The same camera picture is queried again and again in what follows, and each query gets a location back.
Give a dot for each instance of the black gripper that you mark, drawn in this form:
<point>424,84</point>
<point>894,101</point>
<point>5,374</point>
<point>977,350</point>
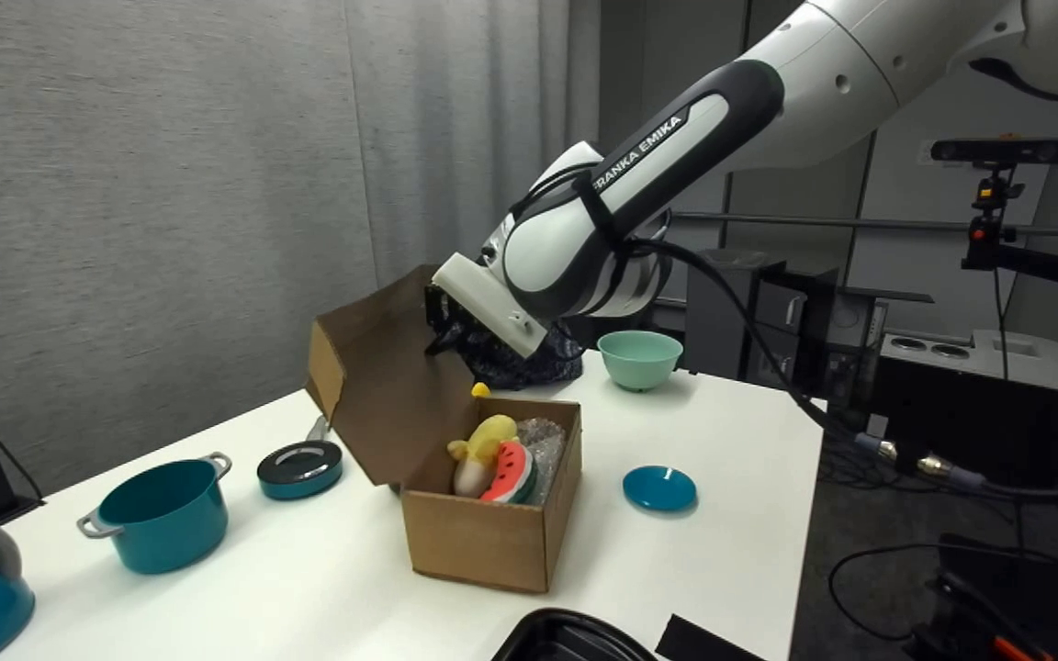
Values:
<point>446,327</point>

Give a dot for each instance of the brown cardboard box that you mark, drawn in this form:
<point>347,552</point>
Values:
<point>479,538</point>

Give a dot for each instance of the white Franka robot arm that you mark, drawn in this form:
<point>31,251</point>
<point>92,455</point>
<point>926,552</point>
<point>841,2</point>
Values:
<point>845,74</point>

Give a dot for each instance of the grey box on desk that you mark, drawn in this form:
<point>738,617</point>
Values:
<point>994,369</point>

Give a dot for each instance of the yellow toy banana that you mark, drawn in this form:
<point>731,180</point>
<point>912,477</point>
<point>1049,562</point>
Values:
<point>485,442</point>

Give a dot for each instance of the clear plastic wrapper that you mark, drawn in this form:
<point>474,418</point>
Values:
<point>546,444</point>

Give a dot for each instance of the toy watermelon slice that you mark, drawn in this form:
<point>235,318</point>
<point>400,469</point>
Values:
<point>509,474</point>

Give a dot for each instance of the mint green bowl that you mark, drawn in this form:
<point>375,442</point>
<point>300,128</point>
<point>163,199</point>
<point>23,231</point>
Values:
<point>642,358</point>

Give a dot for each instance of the small black frying pan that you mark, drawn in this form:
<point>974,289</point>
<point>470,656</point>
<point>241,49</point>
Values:
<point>300,471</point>

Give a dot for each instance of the blue round plate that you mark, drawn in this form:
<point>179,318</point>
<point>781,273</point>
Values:
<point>658,488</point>

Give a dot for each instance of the grey curtain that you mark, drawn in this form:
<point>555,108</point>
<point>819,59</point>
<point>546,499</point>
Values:
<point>249,147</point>

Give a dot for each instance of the white table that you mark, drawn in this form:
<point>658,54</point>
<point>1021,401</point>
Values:
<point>284,587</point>

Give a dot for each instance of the black ridged grill tray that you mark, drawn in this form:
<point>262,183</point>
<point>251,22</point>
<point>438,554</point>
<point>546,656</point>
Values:
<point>572,635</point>

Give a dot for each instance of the black case on floor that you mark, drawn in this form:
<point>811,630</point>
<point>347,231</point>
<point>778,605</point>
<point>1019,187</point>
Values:
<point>1019,598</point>

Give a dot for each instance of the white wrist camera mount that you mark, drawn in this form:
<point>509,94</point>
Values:
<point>492,307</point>

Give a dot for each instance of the black stereo camera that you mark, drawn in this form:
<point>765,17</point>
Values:
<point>1011,153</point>

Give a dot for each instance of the black camera boom bar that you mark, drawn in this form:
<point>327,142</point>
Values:
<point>1045,262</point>

